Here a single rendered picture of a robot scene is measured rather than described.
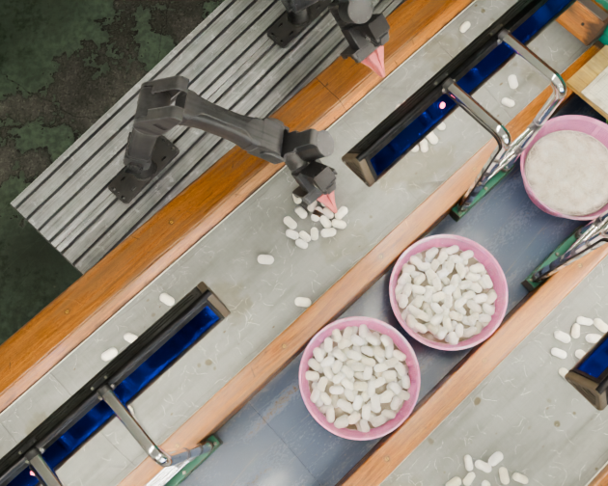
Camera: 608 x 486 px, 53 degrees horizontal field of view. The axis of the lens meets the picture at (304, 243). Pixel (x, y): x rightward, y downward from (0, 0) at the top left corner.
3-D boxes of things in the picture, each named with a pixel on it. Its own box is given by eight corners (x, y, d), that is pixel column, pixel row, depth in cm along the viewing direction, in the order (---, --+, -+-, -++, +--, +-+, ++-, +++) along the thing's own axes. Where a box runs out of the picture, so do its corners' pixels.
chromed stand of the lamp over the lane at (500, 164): (402, 171, 157) (430, 81, 114) (456, 121, 160) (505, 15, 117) (456, 222, 153) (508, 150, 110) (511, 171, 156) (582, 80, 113)
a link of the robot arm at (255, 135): (290, 121, 133) (159, 67, 117) (286, 160, 131) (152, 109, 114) (261, 137, 143) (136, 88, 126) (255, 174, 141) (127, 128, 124)
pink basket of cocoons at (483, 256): (367, 323, 147) (370, 317, 138) (412, 227, 153) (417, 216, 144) (471, 373, 143) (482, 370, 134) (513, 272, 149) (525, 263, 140)
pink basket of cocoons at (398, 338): (277, 375, 145) (273, 373, 136) (358, 299, 149) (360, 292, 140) (355, 463, 139) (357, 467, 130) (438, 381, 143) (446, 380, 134)
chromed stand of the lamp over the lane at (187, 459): (105, 441, 142) (9, 455, 99) (171, 380, 145) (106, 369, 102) (156, 505, 138) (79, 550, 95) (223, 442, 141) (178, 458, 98)
